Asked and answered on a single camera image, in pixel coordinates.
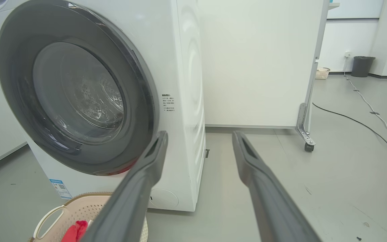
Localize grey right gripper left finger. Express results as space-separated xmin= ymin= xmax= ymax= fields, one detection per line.
xmin=80 ymin=131 xmax=169 ymax=242

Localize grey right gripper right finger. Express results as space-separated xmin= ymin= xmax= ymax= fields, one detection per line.
xmin=231 ymin=131 xmax=321 ymax=242

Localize plain red garment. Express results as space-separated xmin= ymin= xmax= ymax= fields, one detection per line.
xmin=61 ymin=220 xmax=89 ymax=242

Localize cream perforated laundry basket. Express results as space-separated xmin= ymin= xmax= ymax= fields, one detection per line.
xmin=29 ymin=192 xmax=149 ymax=242

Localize white front-load washing machine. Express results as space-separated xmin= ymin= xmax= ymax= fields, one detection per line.
xmin=0 ymin=0 xmax=207 ymax=212

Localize small cream storage basket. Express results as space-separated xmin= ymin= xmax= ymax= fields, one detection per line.
xmin=315 ymin=67 xmax=331 ymax=80

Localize metal partition caster leg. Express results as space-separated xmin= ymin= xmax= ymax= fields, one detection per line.
xmin=296 ymin=103 xmax=316 ymax=153

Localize white mobile partition panel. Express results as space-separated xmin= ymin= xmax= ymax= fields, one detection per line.
xmin=197 ymin=0 xmax=330 ymax=129

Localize dark grey trash bin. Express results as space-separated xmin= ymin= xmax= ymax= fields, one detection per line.
xmin=351 ymin=56 xmax=376 ymax=78

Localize black floor cable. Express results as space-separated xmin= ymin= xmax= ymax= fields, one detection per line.
xmin=312 ymin=102 xmax=387 ymax=161

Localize white floor cable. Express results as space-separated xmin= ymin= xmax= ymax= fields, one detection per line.
xmin=344 ymin=53 xmax=387 ymax=156

